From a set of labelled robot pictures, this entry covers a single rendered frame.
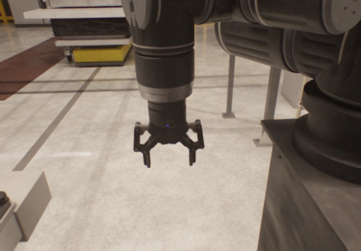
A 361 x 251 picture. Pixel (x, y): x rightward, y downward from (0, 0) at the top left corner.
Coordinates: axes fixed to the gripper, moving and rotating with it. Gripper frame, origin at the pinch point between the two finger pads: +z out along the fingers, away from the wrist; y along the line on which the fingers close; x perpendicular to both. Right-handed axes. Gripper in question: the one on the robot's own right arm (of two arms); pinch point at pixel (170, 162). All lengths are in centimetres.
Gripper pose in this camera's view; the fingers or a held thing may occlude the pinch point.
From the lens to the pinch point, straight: 60.5
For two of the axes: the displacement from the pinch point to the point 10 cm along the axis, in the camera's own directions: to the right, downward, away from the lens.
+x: -0.5, -4.6, 8.9
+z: 0.2, 8.9, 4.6
